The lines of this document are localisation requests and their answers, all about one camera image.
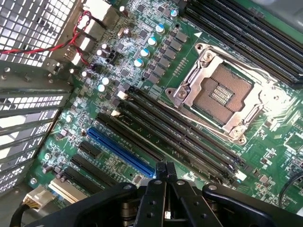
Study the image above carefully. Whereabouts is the black RAM slot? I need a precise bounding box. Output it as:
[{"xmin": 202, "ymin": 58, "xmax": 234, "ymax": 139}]
[
  {"xmin": 119, "ymin": 101, "xmax": 237, "ymax": 182},
  {"xmin": 126, "ymin": 87, "xmax": 247, "ymax": 167},
  {"xmin": 216, "ymin": 0, "xmax": 303, "ymax": 60},
  {"xmin": 123, "ymin": 93, "xmax": 242, "ymax": 175},
  {"xmin": 183, "ymin": 6, "xmax": 298, "ymax": 90},
  {"xmin": 117, "ymin": 110, "xmax": 229, "ymax": 187},
  {"xmin": 187, "ymin": 0, "xmax": 303, "ymax": 83},
  {"xmin": 201, "ymin": 0, "xmax": 303, "ymax": 71}
]

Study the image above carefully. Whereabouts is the blue expansion slot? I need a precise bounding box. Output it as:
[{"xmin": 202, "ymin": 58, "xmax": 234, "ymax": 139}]
[{"xmin": 86, "ymin": 127, "xmax": 156, "ymax": 178}]

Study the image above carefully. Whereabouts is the long black expansion slot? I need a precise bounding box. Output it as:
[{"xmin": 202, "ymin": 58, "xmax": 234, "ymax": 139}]
[{"xmin": 96, "ymin": 112, "xmax": 165, "ymax": 163}]

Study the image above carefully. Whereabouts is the short black expansion slot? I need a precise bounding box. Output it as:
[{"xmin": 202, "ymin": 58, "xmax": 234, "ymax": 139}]
[{"xmin": 78, "ymin": 141, "xmax": 103, "ymax": 158}]

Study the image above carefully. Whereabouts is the beige expansion slot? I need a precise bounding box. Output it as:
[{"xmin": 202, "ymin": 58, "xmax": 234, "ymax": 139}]
[{"xmin": 48, "ymin": 177, "xmax": 89, "ymax": 204}]

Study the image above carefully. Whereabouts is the green motherboard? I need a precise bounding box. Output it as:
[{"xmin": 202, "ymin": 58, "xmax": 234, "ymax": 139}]
[{"xmin": 28, "ymin": 0, "xmax": 303, "ymax": 215}]

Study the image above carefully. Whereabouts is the silver CPU socket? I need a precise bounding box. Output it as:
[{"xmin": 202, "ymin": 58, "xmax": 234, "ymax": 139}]
[{"xmin": 165, "ymin": 42, "xmax": 293, "ymax": 145}]

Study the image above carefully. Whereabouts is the metal rear port block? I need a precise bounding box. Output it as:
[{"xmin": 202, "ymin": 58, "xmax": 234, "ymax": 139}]
[
  {"xmin": 74, "ymin": 35, "xmax": 98, "ymax": 54},
  {"xmin": 78, "ymin": 18, "xmax": 108, "ymax": 36},
  {"xmin": 82, "ymin": 0, "xmax": 119, "ymax": 23}
]

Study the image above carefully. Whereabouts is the grey metal PC case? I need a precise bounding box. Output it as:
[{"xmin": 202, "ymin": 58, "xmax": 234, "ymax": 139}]
[{"xmin": 0, "ymin": 0, "xmax": 100, "ymax": 227}]

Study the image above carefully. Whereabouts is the steel wire locking lever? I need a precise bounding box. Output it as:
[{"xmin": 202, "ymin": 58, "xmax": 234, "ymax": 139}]
[
  {"xmin": 212, "ymin": 46, "xmax": 275, "ymax": 81},
  {"xmin": 156, "ymin": 99, "xmax": 240, "ymax": 142}
]

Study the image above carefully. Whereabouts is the thin black cable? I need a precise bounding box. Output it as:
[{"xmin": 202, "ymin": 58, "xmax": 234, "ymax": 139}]
[{"xmin": 277, "ymin": 174, "xmax": 303, "ymax": 213}]

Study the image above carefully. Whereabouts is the white plug with black cable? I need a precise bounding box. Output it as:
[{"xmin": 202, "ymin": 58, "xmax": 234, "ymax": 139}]
[{"xmin": 9, "ymin": 185, "xmax": 57, "ymax": 227}]

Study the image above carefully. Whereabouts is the red and black twisted wire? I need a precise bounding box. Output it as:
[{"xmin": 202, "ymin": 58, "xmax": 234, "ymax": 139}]
[{"xmin": 0, "ymin": 10, "xmax": 96, "ymax": 67}]

